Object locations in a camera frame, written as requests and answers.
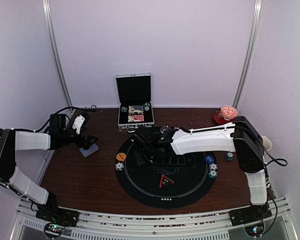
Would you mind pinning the green chips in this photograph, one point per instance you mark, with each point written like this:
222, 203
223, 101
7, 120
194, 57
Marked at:
213, 174

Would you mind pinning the red triangle all-in marker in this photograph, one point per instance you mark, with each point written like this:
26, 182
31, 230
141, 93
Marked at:
165, 181

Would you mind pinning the left aluminium frame post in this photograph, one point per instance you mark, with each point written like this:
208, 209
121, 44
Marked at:
56, 56

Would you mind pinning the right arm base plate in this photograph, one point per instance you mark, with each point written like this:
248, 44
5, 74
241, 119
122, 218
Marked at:
252, 213

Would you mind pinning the blue chips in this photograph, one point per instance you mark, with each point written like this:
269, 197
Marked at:
119, 166
213, 167

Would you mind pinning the teal chip stack in case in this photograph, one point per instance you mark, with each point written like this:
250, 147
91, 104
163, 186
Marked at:
124, 109

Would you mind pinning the blue small blind button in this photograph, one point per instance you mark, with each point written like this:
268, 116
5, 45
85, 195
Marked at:
210, 159

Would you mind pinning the green ceramic mug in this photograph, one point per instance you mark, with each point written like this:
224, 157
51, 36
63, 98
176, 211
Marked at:
267, 142

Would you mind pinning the blue patterned card deck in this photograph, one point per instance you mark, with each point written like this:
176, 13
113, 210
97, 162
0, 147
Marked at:
87, 152

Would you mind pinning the orange big blind button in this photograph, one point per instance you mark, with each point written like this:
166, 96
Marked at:
121, 157

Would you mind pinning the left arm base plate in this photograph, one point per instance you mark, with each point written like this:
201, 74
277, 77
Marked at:
65, 218

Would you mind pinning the red patterned bowl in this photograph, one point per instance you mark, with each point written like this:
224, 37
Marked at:
229, 112

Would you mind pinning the clear dealer button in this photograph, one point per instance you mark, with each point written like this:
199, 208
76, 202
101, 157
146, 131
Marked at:
165, 128

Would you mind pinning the green blue chip stack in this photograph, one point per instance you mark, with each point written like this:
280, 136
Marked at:
229, 156

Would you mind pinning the teal chip by wall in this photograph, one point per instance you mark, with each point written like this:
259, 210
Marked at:
93, 107

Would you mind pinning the blue card deck box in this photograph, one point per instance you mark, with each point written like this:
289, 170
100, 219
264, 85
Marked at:
132, 109

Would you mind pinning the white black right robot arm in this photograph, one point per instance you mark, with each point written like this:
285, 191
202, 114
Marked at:
238, 137

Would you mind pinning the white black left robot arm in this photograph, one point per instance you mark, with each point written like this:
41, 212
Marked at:
59, 131

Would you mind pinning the red card deck box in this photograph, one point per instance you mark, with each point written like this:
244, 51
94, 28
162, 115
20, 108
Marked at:
135, 118

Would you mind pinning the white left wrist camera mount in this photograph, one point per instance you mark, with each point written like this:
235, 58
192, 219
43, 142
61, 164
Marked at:
78, 123

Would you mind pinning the round black poker mat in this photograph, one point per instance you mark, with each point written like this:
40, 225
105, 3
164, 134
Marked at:
189, 172

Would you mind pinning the aluminium poker case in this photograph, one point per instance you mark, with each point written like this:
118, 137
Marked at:
134, 90

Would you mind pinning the green chip stack in case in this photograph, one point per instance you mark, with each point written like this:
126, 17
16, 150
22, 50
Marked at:
146, 106

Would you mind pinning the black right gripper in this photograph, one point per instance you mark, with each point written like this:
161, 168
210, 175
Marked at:
140, 161

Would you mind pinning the red saucer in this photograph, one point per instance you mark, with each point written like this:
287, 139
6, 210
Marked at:
219, 119

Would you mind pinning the aluminium frame post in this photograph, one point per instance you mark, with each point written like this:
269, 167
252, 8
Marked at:
251, 47
56, 56

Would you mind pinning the right aluminium frame post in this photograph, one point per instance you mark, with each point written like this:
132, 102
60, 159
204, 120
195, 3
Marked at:
251, 47

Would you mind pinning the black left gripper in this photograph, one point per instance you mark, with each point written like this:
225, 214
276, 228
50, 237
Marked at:
86, 145

